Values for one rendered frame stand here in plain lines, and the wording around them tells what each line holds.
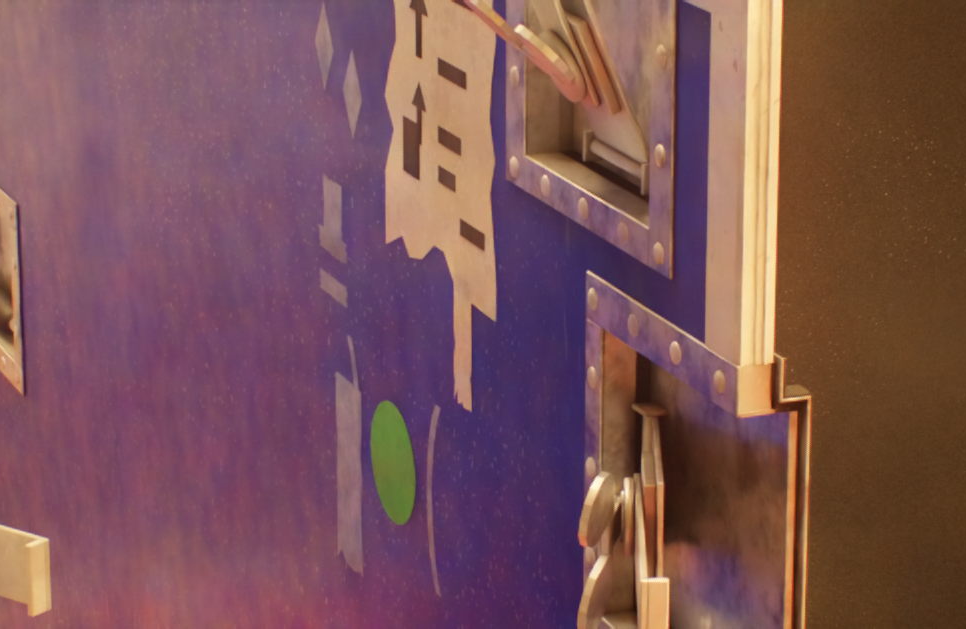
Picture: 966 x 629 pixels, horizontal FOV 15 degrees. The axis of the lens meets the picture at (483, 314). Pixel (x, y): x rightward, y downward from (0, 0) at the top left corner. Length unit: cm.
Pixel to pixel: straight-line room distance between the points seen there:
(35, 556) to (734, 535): 21
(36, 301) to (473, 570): 58
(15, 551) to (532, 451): 21
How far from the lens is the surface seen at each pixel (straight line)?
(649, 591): 102
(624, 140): 111
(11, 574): 107
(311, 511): 141
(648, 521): 108
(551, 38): 110
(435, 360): 126
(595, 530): 107
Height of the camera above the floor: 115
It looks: 17 degrees down
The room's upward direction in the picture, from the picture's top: straight up
